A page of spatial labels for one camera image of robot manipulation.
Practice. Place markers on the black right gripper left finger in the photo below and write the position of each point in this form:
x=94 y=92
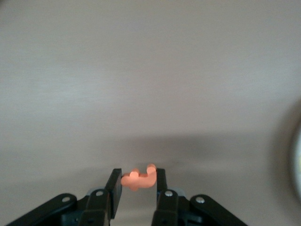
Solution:
x=98 y=207

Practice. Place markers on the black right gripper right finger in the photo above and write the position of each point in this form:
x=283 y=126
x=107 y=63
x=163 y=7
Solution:
x=169 y=207

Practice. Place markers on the orange letter r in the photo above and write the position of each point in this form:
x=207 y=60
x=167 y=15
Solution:
x=138 y=181

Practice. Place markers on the beige round plate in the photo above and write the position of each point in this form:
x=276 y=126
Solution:
x=297 y=155

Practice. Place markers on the brown table cover sheet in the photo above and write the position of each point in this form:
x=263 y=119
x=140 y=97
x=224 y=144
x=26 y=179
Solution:
x=141 y=70

